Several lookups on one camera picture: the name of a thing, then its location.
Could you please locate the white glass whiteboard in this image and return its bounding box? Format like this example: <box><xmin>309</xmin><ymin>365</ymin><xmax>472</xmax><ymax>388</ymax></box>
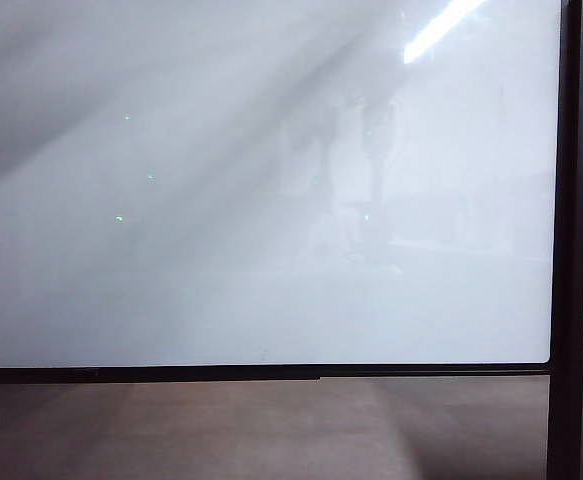
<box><xmin>0</xmin><ymin>0</ymin><xmax>563</xmax><ymax>385</ymax></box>

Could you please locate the black whiteboard stand post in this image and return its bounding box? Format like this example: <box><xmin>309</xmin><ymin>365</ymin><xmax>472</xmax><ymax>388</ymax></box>
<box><xmin>547</xmin><ymin>0</ymin><xmax>583</xmax><ymax>480</ymax></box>

